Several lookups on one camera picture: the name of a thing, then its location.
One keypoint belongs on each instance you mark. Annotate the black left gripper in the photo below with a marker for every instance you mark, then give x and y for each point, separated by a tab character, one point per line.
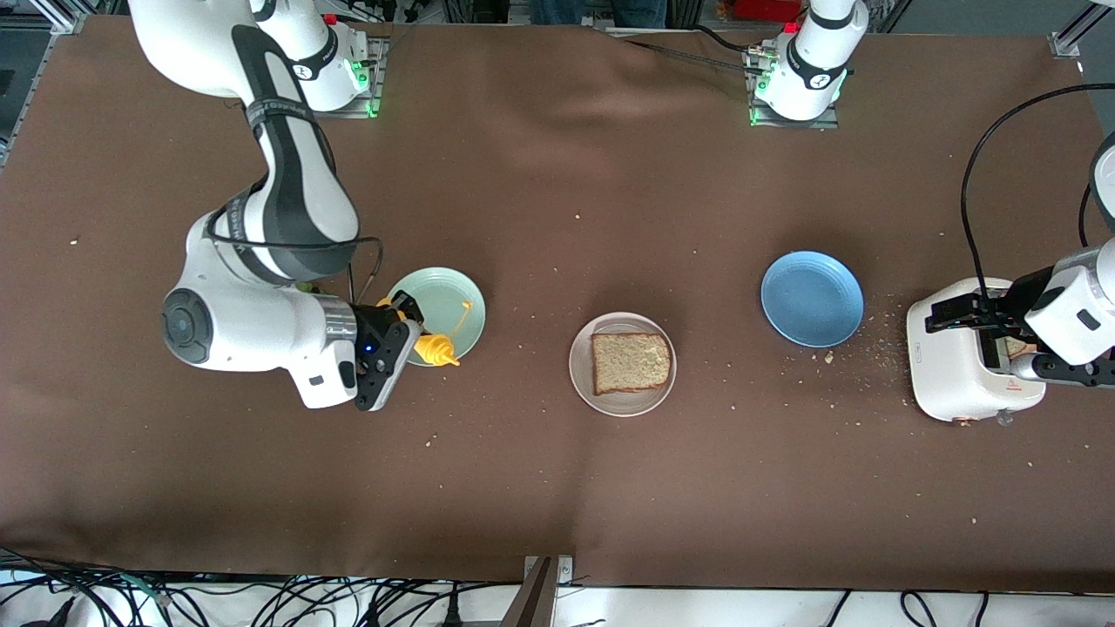
1013	300

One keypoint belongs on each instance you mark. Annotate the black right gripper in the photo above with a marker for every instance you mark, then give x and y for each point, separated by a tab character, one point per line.
372	324

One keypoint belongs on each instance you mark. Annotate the yellow mustard squeeze bottle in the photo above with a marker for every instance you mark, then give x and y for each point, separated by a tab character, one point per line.
435	348

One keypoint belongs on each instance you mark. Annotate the brown bread slice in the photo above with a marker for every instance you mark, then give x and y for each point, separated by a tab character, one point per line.
631	361
1021	347

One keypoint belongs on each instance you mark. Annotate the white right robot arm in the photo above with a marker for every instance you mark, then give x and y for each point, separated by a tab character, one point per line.
296	200

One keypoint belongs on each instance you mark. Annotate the mint green plate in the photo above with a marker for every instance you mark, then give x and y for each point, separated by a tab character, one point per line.
453	287

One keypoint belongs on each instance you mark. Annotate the blue plate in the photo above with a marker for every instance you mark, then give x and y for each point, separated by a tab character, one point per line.
812	299

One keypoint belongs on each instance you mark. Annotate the beige plate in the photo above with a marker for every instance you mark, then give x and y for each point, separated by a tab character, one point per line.
623	405

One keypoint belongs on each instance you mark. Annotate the white toaster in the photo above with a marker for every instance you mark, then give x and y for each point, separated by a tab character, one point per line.
945	374

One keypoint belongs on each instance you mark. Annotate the brown tablecloth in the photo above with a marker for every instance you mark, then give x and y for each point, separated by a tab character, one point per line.
557	488

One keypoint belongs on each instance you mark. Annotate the person in blue jeans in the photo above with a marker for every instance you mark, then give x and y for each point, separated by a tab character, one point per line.
601	10

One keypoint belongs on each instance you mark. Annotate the red box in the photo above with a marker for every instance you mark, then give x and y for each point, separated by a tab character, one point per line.
766	9

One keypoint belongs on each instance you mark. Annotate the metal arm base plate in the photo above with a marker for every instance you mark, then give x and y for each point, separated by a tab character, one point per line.
376	78
819	124

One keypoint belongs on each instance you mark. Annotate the aluminium frame rail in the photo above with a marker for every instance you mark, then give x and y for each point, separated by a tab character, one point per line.
57	17
1076	35

